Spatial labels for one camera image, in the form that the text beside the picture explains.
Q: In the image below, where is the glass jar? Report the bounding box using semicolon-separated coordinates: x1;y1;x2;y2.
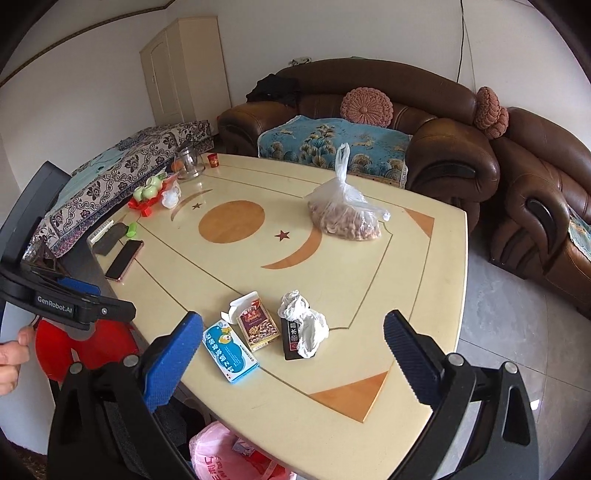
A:
175;141;206;182

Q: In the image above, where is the white tissue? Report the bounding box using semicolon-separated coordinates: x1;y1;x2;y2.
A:
277;290;330;358

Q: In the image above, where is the bin with pink bag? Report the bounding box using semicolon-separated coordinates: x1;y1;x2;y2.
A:
189;421;296;480

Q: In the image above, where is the patterned blanket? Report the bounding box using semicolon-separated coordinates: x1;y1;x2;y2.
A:
21;119;215;268

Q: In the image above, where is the brown leather armchair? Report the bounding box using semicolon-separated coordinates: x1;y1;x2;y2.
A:
489;107;591;319

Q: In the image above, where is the plastic bag of peanuts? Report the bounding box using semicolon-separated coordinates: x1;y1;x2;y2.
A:
305;142;392;241

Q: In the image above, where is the pink knitted cushion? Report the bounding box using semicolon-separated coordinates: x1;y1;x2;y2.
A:
473;86;509;139

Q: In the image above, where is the person's left hand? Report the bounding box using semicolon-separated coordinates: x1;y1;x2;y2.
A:
0;325;36;396

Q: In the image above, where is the white comb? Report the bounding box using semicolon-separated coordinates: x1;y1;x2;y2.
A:
87;220;114;245

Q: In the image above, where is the red plastic stool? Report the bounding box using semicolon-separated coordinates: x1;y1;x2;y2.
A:
34;316;139;384

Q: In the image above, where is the dark remote control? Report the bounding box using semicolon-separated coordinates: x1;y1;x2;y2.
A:
92;222;127;256

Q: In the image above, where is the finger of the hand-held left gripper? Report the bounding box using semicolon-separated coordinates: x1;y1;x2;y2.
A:
28;263;101;298
90;298;136;325

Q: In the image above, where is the pale armchair seat cover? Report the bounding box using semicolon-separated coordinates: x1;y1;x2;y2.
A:
567;203;591;264

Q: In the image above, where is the black clothing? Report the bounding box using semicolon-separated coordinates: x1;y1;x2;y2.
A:
246;73;301;106

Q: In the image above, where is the smartphone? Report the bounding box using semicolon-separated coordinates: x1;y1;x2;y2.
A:
104;240;145;281

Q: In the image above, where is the cream wardrobe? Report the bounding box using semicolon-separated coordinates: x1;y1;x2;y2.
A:
140;16;232;124

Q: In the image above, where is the black cable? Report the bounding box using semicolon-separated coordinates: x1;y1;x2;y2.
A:
455;0;476;93

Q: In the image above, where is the brown leather sofa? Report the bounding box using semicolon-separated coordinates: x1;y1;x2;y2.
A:
217;58;502;232

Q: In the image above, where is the blue white medicine box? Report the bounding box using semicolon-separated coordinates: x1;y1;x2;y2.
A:
202;310;260;385

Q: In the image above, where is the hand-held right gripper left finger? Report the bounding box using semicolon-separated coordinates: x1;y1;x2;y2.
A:
48;311;205;480

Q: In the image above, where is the red fruit plate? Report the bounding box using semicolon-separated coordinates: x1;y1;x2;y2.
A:
128;173;176;217

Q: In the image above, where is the light blue cloth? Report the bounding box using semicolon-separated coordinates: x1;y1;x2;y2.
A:
62;148;132;197

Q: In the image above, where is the brown printed snack box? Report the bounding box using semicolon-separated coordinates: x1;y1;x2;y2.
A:
229;291;281;352

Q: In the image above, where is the blue floral sofa cover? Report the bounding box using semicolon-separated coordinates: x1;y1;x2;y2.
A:
257;115;413;189

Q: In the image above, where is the round pink cushion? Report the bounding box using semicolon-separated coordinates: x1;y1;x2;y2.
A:
341;87;394;128

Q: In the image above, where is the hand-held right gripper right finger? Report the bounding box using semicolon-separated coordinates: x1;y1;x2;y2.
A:
384;309;539;480

